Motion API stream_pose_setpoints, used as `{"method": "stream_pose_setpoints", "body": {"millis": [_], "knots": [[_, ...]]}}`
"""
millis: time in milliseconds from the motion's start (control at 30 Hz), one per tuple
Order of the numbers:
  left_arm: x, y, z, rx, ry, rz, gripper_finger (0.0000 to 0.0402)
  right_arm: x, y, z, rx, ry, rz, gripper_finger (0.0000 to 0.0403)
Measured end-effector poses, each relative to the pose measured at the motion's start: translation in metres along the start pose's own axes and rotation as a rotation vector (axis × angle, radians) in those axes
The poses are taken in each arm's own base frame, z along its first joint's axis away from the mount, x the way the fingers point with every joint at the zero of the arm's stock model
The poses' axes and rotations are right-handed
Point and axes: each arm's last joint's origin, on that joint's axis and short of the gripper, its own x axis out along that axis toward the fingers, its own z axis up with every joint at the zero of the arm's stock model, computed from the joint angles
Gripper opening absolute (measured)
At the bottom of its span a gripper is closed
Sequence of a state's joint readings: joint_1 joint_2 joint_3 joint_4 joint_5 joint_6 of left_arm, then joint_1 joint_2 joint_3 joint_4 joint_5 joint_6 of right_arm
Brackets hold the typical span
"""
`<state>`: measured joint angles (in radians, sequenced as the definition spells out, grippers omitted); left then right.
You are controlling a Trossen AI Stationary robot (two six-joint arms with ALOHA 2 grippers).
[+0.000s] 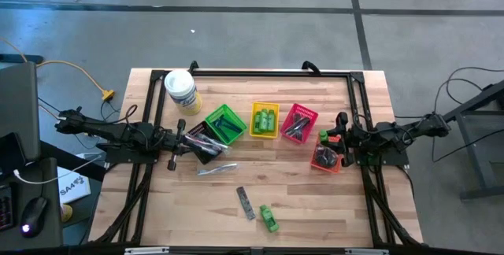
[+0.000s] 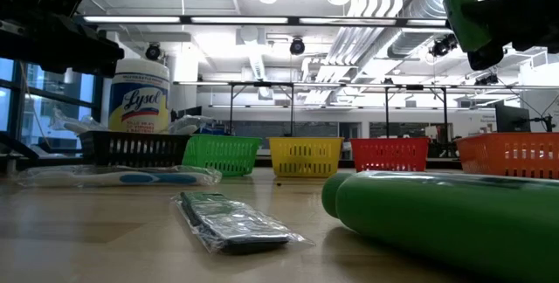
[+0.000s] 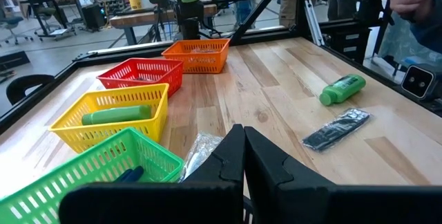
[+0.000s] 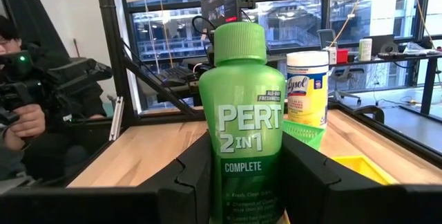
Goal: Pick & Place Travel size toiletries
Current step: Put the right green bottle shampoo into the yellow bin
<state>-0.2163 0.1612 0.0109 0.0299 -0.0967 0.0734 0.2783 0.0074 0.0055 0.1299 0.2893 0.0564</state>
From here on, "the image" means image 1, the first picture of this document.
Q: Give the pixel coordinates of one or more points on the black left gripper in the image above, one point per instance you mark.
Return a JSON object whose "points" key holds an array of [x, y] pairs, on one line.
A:
{"points": [[179, 141]]}

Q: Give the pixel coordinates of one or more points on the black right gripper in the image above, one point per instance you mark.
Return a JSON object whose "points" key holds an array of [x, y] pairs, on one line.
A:
{"points": [[350, 140]]}

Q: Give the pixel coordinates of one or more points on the green travel shampoo bottle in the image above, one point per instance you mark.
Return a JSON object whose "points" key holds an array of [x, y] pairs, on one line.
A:
{"points": [[271, 120], [323, 135], [269, 219], [264, 120], [256, 123]]}

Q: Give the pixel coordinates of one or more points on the blue white toothbrush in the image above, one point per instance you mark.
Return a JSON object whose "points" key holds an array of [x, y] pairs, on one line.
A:
{"points": [[214, 152], [210, 146], [217, 168], [220, 144]]}

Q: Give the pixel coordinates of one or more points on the round black hairbrush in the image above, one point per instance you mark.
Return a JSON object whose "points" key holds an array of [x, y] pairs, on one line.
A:
{"points": [[328, 161], [322, 152]]}

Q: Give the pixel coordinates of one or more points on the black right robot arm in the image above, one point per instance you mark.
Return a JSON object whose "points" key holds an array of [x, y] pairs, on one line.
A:
{"points": [[413, 131]]}

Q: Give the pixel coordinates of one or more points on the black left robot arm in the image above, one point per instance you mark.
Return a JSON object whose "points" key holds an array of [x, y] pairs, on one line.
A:
{"points": [[114, 131]]}

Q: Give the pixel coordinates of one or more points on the black plastic basket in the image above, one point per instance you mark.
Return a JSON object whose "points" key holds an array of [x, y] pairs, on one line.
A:
{"points": [[199, 129]]}

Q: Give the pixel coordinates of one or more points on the orange plastic basket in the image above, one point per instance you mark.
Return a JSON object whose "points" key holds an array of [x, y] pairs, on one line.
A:
{"points": [[315, 166]]}

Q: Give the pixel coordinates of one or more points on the red plastic basket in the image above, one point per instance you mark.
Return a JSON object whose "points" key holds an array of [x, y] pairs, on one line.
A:
{"points": [[311, 110]]}

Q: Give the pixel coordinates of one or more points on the green plastic basket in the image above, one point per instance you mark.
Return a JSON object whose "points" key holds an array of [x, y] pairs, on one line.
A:
{"points": [[214, 113]]}

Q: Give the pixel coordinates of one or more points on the Lysol wipes canister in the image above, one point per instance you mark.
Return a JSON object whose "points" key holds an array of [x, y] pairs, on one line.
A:
{"points": [[181, 89]]}

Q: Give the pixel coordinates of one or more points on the yellow plastic basket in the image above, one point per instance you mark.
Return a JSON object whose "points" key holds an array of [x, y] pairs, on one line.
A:
{"points": [[252, 107]]}

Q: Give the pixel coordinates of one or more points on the black chair backrest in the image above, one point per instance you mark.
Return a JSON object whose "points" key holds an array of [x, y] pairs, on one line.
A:
{"points": [[311, 66], [193, 66]]}

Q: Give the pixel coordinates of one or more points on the white printed paper sheet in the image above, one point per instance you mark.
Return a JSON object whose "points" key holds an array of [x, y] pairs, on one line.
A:
{"points": [[73, 190]]}

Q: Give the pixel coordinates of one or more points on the black side table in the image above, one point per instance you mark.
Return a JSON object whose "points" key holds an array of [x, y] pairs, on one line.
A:
{"points": [[468, 107]]}

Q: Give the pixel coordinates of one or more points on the yellow round object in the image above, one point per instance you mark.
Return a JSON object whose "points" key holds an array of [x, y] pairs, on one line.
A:
{"points": [[67, 212]]}

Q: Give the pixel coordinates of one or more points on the dark side desk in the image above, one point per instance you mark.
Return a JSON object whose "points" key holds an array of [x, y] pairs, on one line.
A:
{"points": [[51, 184]]}

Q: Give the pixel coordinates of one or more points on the black computer mouse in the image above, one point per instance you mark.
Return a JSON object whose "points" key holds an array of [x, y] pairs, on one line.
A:
{"points": [[33, 217]]}

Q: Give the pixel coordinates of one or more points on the grey computer monitor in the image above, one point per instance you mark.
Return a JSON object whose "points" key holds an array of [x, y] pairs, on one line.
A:
{"points": [[17, 105]]}

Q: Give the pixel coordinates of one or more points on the black monitor base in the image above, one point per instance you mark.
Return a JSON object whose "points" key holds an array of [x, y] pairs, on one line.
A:
{"points": [[12, 152]]}

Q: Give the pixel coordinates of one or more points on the black floor bar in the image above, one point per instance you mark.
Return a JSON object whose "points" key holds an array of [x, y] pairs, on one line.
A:
{"points": [[19, 58]]}

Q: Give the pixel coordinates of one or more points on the black keyboard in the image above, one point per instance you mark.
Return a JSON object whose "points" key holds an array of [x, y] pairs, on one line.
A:
{"points": [[6, 208]]}

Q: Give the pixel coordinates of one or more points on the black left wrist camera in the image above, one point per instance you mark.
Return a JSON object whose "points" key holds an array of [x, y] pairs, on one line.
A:
{"points": [[164, 141]]}

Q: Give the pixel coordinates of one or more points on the black aluminium table frame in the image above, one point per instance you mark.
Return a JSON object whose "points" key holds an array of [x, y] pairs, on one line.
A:
{"points": [[275, 73]]}

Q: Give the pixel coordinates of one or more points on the silver table bracket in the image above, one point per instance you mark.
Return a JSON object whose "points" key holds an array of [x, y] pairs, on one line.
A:
{"points": [[146, 250], [366, 251]]}

